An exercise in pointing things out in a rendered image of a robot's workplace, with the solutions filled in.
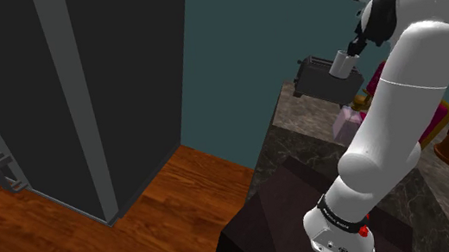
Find grey cup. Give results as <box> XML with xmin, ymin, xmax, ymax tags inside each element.
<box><xmin>326</xmin><ymin>47</ymin><xmax>363</xmax><ymax>82</ymax></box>

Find dark grey refrigerator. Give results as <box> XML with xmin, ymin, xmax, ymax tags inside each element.
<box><xmin>0</xmin><ymin>0</ymin><xmax>214</xmax><ymax>241</ymax></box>

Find dark grey toaster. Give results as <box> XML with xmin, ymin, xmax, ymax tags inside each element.
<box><xmin>288</xmin><ymin>49</ymin><xmax>368</xmax><ymax>113</ymax></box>

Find magenta box with yellow edge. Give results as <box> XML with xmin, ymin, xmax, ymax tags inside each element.
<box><xmin>363</xmin><ymin>53</ymin><xmax>449</xmax><ymax>156</ymax></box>

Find dark robot stand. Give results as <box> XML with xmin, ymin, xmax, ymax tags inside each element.
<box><xmin>194</xmin><ymin>142</ymin><xmax>418</xmax><ymax>252</ymax></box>

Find pink perfume bottle gold cap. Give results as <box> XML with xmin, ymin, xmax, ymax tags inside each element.
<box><xmin>327</xmin><ymin>90</ymin><xmax>380</xmax><ymax>148</ymax></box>

